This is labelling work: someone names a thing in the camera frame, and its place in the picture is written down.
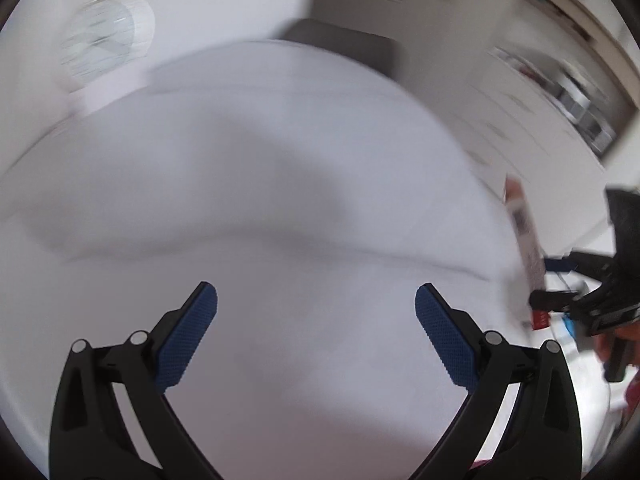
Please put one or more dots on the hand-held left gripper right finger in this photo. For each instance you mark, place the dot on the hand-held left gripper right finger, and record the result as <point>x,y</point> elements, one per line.
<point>447,340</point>

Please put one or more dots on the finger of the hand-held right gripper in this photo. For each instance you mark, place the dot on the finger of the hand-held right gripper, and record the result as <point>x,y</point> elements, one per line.
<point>565,262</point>
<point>555,299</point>

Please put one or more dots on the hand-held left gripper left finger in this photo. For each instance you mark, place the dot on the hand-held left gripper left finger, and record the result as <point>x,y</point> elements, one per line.
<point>187,335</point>

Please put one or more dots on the white red-ended packet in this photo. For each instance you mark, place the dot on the white red-ended packet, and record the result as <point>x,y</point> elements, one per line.
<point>522,225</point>

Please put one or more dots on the person's right hand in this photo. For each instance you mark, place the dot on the person's right hand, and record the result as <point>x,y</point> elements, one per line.
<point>629,335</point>

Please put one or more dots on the red patterned cloth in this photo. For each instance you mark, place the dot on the red patterned cloth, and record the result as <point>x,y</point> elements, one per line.
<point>634,390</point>

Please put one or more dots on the wall shelf with items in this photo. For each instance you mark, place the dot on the wall shelf with items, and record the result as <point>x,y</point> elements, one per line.
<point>575,75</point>

